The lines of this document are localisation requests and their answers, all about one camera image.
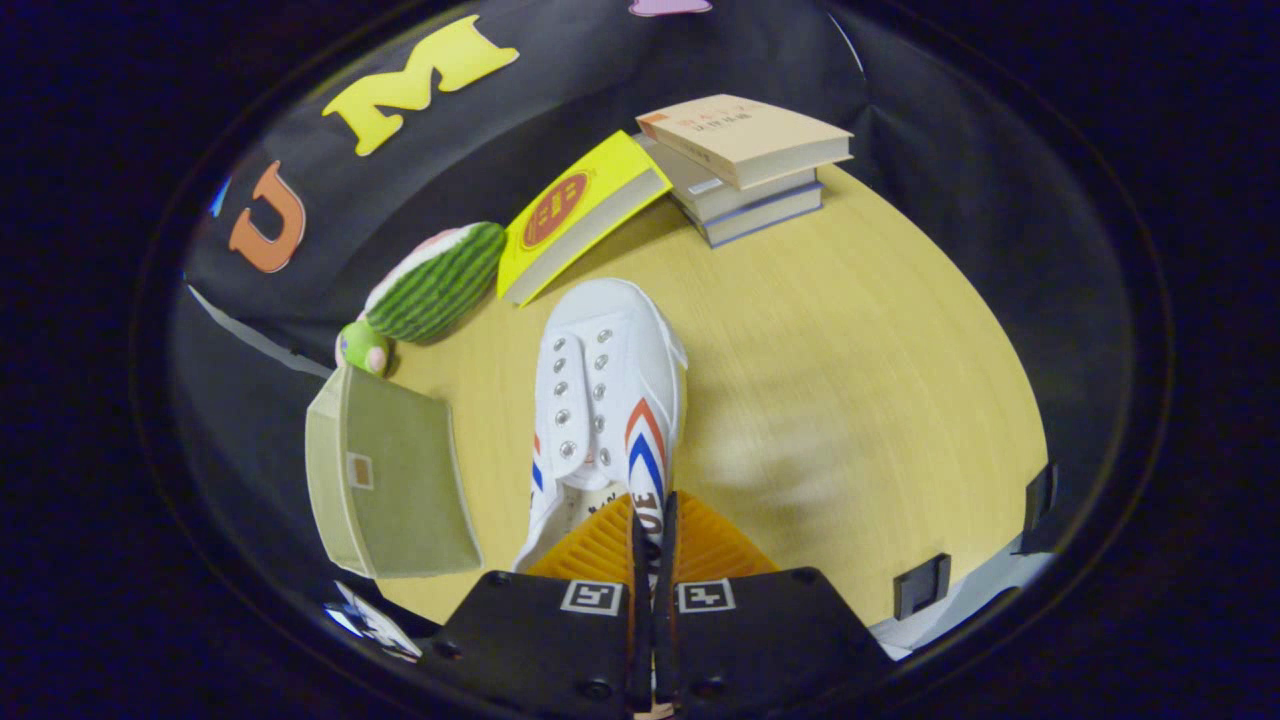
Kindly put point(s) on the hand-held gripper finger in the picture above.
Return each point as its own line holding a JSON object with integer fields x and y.
{"x": 640, "y": 630}
{"x": 665, "y": 630}

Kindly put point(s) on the white canvas shoe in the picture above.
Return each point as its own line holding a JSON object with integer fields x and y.
{"x": 610, "y": 400}

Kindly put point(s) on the beige fabric storage box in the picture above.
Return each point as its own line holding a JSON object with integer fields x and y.
{"x": 395, "y": 480}

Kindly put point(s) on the black table clamp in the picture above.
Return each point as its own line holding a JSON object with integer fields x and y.
{"x": 920, "y": 587}
{"x": 1040, "y": 497}

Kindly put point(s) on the white card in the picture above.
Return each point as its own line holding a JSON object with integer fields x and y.
{"x": 380, "y": 625}

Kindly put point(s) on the pink and green plush toy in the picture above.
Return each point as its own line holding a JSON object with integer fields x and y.
{"x": 362, "y": 348}

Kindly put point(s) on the watermelon slice plush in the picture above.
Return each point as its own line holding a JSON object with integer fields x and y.
{"x": 440, "y": 280}

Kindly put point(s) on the blue-edged book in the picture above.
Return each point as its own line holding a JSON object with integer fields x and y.
{"x": 760, "y": 218}

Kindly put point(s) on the yellow book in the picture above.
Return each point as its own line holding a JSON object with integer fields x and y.
{"x": 575, "y": 210}

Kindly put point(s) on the grey book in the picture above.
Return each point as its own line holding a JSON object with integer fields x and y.
{"x": 715, "y": 188}

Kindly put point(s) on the tan book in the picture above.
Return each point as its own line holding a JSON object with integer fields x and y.
{"x": 745, "y": 135}

